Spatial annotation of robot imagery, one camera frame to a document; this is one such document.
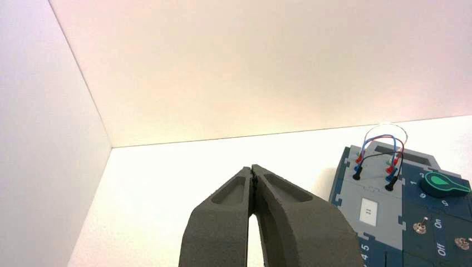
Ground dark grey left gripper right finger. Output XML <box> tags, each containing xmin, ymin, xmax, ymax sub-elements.
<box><xmin>251</xmin><ymin>164</ymin><xmax>365</xmax><ymax>267</ymax></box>

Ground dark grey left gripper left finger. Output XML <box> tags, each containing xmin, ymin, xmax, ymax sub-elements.
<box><xmin>179</xmin><ymin>166</ymin><xmax>255</xmax><ymax>267</ymax></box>

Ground black banana plug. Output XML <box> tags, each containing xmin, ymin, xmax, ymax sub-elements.
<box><xmin>352</xmin><ymin>151</ymin><xmax>405</xmax><ymax>192</ymax></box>

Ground dark blue grey control box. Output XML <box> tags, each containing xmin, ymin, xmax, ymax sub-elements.
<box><xmin>328</xmin><ymin>145</ymin><xmax>472</xmax><ymax>267</ymax></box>

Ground small white display window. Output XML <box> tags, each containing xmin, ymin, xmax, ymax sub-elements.
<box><xmin>359</xmin><ymin>197</ymin><xmax>380</xmax><ymax>227</ymax></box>

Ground green rotary knob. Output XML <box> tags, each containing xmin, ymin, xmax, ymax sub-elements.
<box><xmin>420</xmin><ymin>171</ymin><xmax>472</xmax><ymax>199</ymax></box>

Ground red jumper wire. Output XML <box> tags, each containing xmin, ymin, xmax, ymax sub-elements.
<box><xmin>355</xmin><ymin>135</ymin><xmax>406</xmax><ymax>175</ymax></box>

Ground white jumper wire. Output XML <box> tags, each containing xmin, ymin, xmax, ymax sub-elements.
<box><xmin>361</xmin><ymin>122</ymin><xmax>409</xmax><ymax>166</ymax></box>

